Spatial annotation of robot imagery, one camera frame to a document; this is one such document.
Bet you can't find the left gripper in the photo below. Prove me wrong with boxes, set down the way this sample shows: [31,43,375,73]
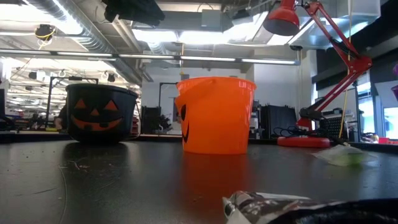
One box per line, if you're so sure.
[103,0,165,27]

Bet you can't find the green candy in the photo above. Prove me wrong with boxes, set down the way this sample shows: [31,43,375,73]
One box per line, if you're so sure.
[312,144,373,167]

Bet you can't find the grey ceiling unit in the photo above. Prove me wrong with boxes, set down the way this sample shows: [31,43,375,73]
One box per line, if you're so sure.
[200,9,225,32]

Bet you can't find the long hanging light bar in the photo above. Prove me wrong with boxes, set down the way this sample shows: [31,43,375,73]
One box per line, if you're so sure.
[0,49,301,65]

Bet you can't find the black pumpkin face bucket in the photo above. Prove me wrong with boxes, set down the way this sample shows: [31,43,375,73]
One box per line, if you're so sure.
[65,83,139,144]

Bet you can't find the black machine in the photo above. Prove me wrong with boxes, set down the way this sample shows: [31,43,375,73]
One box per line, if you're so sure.
[141,105,172,134]

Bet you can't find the orange pumpkin face bucket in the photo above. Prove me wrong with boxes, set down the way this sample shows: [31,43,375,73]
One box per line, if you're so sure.
[174,76,257,156]

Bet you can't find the red desk lamp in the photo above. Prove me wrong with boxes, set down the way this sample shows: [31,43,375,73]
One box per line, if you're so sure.
[262,0,373,149]

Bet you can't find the grey printer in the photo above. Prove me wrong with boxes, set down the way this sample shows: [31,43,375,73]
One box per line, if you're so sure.
[248,99,261,140]

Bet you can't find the black equipment box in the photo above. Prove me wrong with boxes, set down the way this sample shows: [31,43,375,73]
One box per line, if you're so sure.
[260,105,299,140]

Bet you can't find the black perforated box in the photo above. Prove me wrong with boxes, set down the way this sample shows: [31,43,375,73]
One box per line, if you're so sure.
[319,115,345,140]

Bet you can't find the silver ventilation duct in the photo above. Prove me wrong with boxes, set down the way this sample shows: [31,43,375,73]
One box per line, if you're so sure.
[26,0,144,85]

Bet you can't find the black metal frame stand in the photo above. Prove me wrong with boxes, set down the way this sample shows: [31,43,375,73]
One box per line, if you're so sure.
[157,82,181,108]
[45,76,100,130]

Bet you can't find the black ceiling cable reel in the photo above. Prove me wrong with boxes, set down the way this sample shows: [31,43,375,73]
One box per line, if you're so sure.
[34,24,57,43]

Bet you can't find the black lamp cable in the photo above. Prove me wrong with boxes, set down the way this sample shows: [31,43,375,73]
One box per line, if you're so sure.
[273,126,349,147]

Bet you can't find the yellow hanging cable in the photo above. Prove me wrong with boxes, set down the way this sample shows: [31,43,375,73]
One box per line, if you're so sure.
[338,0,354,139]

